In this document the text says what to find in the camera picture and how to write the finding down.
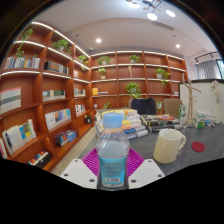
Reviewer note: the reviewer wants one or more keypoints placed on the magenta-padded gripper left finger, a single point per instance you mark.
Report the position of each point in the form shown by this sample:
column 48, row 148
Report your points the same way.
column 78, row 173

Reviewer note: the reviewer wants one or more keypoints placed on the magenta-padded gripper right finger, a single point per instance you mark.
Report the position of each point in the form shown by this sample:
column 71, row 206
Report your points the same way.
column 146, row 173

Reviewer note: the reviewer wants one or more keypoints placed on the clear blue-capped water bottle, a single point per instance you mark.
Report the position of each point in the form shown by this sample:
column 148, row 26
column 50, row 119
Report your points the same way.
column 112, row 156

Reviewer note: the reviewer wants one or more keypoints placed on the cream ceramic mug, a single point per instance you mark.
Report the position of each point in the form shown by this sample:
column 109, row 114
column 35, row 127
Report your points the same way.
column 166, row 146

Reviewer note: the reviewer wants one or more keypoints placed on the colourful book stack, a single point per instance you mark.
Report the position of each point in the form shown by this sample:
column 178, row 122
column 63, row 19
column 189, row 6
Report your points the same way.
column 135, row 128

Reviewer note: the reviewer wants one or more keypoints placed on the dark book stack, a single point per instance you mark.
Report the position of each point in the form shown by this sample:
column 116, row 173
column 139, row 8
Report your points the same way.
column 160, row 120

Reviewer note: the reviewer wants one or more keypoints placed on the flat round red coaster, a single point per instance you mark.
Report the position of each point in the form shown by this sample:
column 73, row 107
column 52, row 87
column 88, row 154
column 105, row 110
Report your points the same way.
column 198, row 147

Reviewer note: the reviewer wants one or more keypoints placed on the dark blue chair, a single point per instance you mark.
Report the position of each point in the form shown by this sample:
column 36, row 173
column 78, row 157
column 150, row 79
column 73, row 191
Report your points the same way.
column 143, row 106

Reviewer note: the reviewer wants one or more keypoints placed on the green and white carton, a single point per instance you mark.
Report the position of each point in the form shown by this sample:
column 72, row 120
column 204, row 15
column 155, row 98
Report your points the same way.
column 182, row 115

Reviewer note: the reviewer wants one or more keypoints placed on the tan chair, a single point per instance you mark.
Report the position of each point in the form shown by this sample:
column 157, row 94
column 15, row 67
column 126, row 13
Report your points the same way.
column 171, row 106

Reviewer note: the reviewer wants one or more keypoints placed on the green tissue box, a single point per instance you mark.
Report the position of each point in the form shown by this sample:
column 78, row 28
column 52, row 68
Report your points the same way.
column 198, row 122

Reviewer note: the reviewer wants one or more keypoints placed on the wooden shelf unit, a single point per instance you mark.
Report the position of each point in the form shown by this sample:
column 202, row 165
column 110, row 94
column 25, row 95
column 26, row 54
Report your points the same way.
column 40, row 106

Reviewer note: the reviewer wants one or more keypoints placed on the wooden artist mannequin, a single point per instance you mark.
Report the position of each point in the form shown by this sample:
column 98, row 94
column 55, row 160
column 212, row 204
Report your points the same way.
column 190, row 103

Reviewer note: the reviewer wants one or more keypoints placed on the white book stack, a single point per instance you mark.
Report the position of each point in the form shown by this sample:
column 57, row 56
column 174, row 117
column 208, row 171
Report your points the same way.
column 206, row 116

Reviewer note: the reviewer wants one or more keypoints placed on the white vase with flowers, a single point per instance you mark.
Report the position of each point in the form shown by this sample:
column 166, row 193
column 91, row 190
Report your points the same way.
column 216, row 95

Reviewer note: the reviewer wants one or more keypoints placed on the grey sheer curtain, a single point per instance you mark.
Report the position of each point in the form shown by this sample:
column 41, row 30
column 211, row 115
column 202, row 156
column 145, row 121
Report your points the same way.
column 206, row 70

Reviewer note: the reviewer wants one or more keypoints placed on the window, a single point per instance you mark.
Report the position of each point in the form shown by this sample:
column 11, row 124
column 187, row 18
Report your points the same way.
column 221, row 68

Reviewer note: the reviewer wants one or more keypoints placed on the recessed ceiling spotlight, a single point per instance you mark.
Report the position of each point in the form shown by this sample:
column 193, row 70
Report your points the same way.
column 178, row 46
column 98, row 40

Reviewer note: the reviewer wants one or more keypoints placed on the ceiling air vent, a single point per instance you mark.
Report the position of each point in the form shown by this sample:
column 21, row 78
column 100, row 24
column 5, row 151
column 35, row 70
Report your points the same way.
column 163, row 26

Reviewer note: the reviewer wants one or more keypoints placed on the branched ceiling lamp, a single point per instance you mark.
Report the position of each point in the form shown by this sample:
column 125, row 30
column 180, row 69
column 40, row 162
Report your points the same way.
column 150, row 6

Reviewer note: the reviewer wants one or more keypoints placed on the black track light rail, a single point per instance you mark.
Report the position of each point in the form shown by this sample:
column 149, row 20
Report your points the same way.
column 206, row 56

